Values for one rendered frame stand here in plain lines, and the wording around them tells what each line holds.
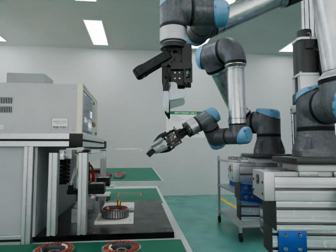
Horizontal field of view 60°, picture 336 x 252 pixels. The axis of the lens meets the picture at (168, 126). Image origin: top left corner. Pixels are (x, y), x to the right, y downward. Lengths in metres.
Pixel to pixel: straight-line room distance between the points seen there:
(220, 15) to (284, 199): 0.58
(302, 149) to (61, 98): 0.89
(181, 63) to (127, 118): 5.84
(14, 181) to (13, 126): 0.24
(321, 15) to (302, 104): 0.27
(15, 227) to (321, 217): 0.98
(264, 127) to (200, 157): 5.27
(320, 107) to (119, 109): 5.88
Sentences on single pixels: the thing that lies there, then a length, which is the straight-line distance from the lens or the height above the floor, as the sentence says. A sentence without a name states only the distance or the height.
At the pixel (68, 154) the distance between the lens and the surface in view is 1.13.
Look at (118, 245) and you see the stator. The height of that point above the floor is 0.78.
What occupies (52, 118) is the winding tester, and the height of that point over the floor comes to 1.18.
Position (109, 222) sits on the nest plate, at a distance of 1.21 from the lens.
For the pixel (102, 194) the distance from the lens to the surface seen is 1.24.
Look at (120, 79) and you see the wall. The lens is 6.76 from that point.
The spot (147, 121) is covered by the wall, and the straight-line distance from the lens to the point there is 6.60.
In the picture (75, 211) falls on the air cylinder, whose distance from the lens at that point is 1.26.
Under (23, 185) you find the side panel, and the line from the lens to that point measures 1.10.
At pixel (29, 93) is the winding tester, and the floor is 1.28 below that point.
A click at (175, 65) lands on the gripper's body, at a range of 0.79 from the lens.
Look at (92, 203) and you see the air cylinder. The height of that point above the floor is 0.80.
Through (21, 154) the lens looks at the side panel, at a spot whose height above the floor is 1.04.
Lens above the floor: 1.07
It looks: 4 degrees up
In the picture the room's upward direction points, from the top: straight up
